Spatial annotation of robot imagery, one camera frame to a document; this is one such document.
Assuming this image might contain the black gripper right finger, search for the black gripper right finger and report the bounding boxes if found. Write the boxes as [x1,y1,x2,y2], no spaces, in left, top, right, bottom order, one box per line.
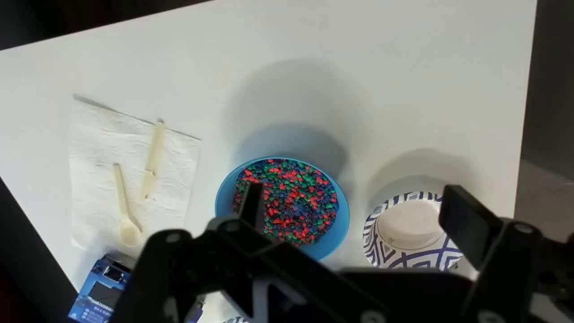
[438,184,574,323]

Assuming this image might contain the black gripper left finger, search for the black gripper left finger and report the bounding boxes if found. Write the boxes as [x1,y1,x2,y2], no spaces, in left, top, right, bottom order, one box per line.
[114,180,338,323]

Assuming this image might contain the blue plastic bowl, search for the blue plastic bowl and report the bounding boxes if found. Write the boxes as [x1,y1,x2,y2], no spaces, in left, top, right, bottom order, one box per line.
[214,155,352,263]

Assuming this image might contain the colourful beads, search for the colourful beads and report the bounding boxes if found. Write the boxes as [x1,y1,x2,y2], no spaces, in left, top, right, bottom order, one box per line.
[232,159,341,247]

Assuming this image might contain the patterned black white plate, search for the patterned black white plate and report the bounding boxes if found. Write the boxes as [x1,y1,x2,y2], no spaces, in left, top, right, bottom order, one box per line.
[361,191,476,275]

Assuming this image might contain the white embossed paper napkin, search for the white embossed paper napkin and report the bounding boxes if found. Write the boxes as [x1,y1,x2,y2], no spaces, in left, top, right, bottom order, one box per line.
[69,94,203,257]

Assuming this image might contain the blue cardboard box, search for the blue cardboard box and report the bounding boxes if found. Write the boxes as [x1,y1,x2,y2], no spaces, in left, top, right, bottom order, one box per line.
[67,254,137,323]

